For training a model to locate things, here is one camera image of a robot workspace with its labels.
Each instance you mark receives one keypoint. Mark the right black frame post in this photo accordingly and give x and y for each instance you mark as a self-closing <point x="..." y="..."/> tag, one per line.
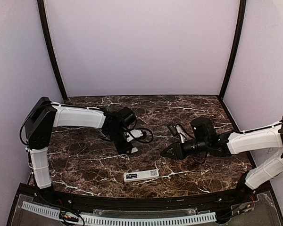
<point x="234" y="49"/>

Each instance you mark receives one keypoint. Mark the black front table rail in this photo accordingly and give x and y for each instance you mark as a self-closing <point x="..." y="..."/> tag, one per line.
<point x="220" y="200"/>

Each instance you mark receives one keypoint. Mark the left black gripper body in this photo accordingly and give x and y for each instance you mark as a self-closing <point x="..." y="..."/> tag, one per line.
<point x="123" y="148"/>

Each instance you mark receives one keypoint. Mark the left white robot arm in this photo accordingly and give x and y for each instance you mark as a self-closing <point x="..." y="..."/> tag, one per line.
<point x="46" y="115"/>

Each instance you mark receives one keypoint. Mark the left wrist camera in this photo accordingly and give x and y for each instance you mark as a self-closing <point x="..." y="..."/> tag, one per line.
<point x="133" y="135"/>

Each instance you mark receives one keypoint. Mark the white battery cover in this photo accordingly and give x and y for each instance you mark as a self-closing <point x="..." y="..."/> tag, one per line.
<point x="133" y="150"/>

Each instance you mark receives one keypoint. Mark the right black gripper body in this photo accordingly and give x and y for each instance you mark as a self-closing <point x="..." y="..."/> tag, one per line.
<point x="179" y="149"/>

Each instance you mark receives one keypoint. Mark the black frame post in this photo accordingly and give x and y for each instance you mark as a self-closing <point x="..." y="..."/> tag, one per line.
<point x="50" y="48"/>
<point x="234" y="49"/>

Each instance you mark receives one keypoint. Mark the left black frame post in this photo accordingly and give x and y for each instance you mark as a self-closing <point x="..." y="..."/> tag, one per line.
<point x="50" y="48"/>

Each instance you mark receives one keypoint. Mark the white remote control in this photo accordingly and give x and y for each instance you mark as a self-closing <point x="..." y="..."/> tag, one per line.
<point x="142" y="175"/>

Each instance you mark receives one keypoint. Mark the white slotted cable duct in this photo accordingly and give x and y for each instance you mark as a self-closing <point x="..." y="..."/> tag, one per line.
<point x="89" y="220"/>

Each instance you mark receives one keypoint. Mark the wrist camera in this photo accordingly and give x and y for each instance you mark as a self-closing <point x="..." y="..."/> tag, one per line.
<point x="133" y="135"/>
<point x="178" y="131"/>

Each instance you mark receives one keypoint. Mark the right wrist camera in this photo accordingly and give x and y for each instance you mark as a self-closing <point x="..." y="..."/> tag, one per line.
<point x="178" y="131"/>

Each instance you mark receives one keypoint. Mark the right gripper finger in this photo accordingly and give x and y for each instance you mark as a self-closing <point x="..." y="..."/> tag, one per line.
<point x="172" y="148"/>
<point x="169" y="155"/>

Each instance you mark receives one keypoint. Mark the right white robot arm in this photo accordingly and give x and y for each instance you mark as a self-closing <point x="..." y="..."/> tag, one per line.
<point x="259" y="139"/>

